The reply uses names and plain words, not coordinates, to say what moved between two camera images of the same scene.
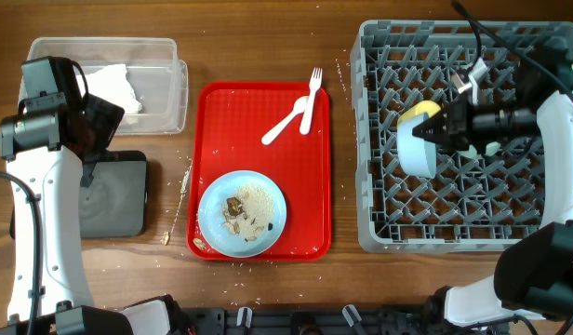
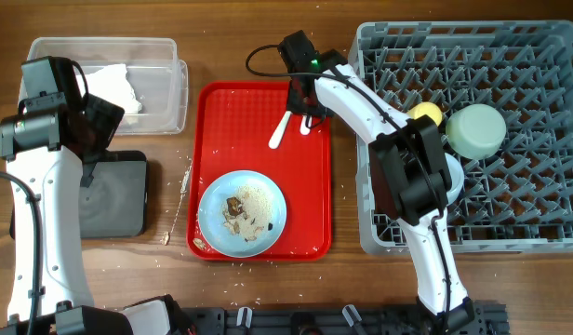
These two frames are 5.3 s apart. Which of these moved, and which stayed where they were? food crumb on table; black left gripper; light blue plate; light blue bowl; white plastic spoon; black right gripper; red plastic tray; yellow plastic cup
Moved: black right gripper; white plastic spoon; light blue bowl
Stayed: yellow plastic cup; light blue plate; food crumb on table; black left gripper; red plastic tray
